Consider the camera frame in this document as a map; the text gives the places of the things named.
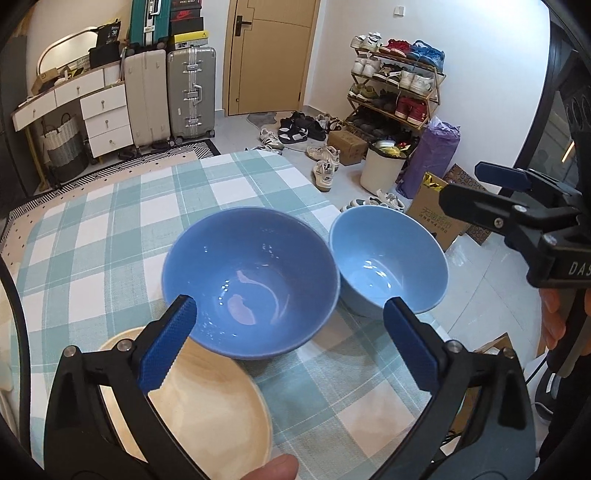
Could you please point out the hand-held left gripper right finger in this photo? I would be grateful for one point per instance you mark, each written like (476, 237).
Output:
(411, 341)

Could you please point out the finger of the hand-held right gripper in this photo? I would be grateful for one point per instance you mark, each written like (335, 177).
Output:
(501, 173)
(480, 203)

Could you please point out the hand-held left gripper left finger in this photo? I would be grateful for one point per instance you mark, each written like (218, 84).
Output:
(166, 341)

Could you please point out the wooden bowl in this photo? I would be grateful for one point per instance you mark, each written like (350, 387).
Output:
(217, 415)

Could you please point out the large blue bowl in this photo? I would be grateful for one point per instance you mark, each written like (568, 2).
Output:
(249, 286)

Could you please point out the person's right hand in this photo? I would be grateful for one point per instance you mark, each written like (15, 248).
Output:
(554, 318)

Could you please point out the person's left hand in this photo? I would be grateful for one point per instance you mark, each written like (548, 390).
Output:
(277, 468)

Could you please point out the brown patterned paper bag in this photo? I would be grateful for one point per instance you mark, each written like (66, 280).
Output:
(464, 177)

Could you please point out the purple bag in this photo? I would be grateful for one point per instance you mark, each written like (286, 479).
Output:
(429, 157)

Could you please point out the small light blue bowl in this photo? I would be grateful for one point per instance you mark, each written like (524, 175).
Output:
(388, 258)

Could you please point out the metal shoe rack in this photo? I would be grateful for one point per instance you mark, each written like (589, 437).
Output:
(434, 99)

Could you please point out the white bin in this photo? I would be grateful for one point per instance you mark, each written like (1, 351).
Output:
(381, 170)

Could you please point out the green checked tablecloth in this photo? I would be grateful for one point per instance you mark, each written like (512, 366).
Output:
(115, 230)

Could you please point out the rows of assorted sneakers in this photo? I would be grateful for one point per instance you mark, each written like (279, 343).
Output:
(401, 78)

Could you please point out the brown cardboard box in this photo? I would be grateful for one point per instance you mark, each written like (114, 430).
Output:
(346, 147)

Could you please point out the scattered loose shoes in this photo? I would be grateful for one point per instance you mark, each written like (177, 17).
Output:
(318, 157)

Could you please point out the woven laundry basket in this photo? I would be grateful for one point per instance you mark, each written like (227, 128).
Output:
(64, 147)

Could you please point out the white dressing table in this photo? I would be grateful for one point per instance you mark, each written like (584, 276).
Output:
(106, 115)

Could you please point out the grey door mat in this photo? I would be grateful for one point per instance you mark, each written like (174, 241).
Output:
(261, 121)

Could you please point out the beige suitcase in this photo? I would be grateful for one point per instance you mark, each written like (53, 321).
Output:
(147, 97)

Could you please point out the silver suitcase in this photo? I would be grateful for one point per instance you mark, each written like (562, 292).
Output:
(191, 92)

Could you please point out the wooden door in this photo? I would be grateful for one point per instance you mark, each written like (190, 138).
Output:
(272, 55)

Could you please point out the small cardboard box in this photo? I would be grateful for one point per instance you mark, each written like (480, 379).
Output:
(45, 81)

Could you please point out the black bag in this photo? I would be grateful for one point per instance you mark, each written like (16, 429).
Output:
(105, 55)

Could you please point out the yellow and black shoe box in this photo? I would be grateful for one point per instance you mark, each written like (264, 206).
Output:
(187, 41)

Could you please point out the oval mirror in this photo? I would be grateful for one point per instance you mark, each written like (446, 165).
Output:
(64, 46)

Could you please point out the green suitcase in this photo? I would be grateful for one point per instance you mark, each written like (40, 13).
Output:
(150, 23)

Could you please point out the black and red shoe box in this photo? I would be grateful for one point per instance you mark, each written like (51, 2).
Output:
(187, 9)

